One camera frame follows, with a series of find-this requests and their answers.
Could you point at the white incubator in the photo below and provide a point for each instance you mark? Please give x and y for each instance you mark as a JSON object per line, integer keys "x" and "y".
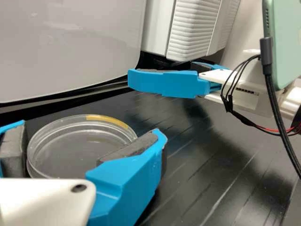
{"x": 157, "y": 23}

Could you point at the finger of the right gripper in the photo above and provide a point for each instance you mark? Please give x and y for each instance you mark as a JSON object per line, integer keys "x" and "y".
{"x": 169, "y": 84}

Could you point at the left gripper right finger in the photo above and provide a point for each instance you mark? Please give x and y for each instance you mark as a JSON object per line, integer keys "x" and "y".
{"x": 129, "y": 179}

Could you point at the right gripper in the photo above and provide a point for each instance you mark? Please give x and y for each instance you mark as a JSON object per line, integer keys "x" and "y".
{"x": 249, "y": 75}

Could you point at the petri dish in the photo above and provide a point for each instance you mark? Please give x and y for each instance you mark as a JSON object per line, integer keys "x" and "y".
{"x": 70, "y": 146}

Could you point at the white box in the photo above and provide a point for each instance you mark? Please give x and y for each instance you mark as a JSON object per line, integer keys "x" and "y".
{"x": 65, "y": 47}

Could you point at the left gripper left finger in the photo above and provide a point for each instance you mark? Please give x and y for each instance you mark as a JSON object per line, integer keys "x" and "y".
{"x": 11, "y": 150}

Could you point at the right wrist camera phone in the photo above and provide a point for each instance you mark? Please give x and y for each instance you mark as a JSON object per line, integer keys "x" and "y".
{"x": 287, "y": 35}

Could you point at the incubator door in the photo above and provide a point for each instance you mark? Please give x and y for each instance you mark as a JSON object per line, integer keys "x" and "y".
{"x": 195, "y": 28}

